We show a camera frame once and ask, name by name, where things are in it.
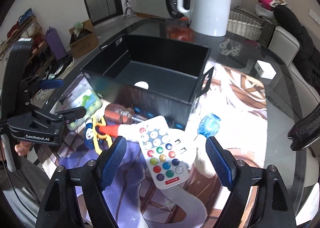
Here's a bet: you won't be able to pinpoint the green white tissue pack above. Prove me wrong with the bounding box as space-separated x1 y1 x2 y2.
61 88 102 131

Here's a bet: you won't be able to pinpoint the white glue bottle orange cap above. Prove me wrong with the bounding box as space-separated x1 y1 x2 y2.
98 124 138 143

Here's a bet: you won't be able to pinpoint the brown handle screwdriver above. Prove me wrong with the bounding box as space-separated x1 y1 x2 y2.
104 103 146 124

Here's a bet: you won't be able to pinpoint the white remote colourful buttons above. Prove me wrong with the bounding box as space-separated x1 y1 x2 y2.
135 116 196 190

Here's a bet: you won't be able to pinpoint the person's left hand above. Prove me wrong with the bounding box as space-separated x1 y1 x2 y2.
15 141 33 157

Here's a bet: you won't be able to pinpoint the blue white small figurine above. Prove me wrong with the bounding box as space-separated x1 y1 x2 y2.
84 117 94 149

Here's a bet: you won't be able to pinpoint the purple rolled mat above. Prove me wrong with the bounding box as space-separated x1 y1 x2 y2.
45 27 67 60

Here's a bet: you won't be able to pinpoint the anime print table mat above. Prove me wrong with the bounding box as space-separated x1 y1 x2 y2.
37 61 267 228

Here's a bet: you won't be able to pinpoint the cardboard box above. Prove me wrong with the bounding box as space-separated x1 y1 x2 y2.
69 19 99 59

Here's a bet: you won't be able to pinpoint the wooden shoe rack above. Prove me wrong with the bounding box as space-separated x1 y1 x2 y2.
1 8 54 76

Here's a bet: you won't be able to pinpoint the cola bottle red label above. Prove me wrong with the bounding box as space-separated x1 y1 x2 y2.
287 104 320 151

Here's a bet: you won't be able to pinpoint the black storage box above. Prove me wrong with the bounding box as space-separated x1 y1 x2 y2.
82 35 214 130

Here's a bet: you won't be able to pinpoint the grey sofa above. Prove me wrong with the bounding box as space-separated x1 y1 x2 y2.
267 25 320 163

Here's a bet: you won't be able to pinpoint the white power adapter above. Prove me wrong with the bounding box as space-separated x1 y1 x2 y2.
254 60 276 80

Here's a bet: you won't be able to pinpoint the white mop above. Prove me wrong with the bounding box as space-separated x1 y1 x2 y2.
123 0 137 18

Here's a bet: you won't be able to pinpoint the black jacket on sofa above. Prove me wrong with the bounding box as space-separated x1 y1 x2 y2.
273 5 319 93

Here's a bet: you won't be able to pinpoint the red orange bag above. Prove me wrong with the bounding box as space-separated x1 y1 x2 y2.
165 18 193 42

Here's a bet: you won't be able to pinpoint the white wicker basket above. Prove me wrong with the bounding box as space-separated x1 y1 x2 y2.
227 11 263 41

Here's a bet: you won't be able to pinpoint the white electric kettle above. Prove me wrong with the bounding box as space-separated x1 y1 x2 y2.
177 0 232 37

